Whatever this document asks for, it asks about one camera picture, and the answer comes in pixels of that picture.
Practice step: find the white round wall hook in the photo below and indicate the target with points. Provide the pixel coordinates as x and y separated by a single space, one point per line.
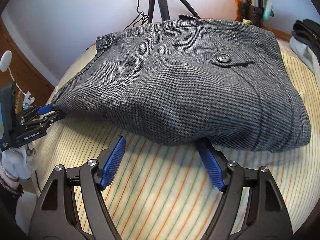
5 60

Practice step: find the light blue folded cloth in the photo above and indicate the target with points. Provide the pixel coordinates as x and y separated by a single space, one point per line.
306 55

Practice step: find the white gloved left hand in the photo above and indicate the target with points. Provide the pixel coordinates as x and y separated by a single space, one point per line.
17 163

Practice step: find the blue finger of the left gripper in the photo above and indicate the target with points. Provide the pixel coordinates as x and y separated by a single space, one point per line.
44 109

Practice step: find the grey checked woven pants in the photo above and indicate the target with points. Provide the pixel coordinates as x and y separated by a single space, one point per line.
180 80

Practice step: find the striped yellow bed sheet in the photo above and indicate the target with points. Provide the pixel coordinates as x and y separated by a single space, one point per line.
164 192

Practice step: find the black folded clothes pile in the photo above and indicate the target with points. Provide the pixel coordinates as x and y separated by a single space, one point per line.
307 32

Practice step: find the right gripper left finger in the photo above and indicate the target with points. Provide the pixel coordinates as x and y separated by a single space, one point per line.
109 161

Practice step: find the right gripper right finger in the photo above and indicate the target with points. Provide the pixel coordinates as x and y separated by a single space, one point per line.
215 163

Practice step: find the black camera tripod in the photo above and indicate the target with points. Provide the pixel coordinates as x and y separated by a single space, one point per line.
164 9

